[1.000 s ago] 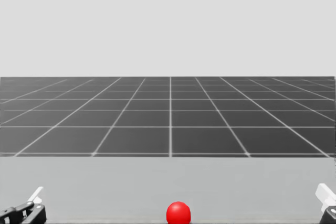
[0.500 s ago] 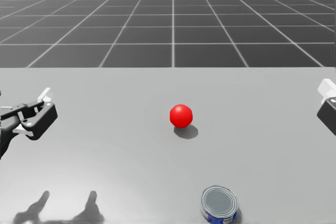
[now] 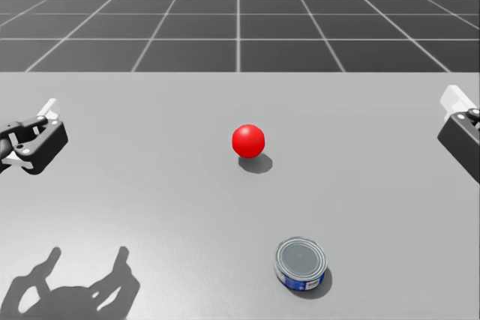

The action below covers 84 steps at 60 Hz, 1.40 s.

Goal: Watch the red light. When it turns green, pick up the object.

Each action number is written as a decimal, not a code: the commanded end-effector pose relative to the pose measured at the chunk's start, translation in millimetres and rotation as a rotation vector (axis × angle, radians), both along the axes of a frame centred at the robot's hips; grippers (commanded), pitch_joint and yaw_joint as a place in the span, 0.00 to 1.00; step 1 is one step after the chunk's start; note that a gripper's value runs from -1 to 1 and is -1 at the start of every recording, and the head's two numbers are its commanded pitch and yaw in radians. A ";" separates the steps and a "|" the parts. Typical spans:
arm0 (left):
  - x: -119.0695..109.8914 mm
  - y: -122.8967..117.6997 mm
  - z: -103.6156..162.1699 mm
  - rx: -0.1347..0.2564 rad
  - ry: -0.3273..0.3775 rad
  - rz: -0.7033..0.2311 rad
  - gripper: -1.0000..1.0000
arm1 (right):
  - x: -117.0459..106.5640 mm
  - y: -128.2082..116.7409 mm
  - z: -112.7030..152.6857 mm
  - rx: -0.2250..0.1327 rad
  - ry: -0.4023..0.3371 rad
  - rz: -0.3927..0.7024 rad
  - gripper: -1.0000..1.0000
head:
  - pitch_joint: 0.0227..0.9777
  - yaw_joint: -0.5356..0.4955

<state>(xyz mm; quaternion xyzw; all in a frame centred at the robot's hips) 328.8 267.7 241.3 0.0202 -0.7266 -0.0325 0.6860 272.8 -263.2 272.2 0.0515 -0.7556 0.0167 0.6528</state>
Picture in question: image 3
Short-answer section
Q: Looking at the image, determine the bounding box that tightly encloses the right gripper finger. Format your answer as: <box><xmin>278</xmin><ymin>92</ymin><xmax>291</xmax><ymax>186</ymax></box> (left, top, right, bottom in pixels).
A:
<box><xmin>437</xmin><ymin>85</ymin><xmax>480</xmax><ymax>185</ymax></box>

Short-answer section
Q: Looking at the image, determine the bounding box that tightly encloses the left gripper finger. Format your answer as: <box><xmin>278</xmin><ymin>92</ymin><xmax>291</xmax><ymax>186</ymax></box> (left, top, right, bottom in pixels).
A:
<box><xmin>0</xmin><ymin>97</ymin><xmax>70</xmax><ymax>176</ymax></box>

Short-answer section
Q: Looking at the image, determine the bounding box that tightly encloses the blue flat can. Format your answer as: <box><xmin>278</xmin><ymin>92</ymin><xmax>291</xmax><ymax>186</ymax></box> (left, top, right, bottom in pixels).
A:
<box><xmin>274</xmin><ymin>236</ymin><xmax>327</xmax><ymax>292</ymax></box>

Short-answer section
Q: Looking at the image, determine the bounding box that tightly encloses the round light ball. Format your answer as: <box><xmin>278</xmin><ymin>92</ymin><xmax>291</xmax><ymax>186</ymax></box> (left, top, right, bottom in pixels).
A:
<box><xmin>231</xmin><ymin>124</ymin><xmax>266</xmax><ymax>160</ymax></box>

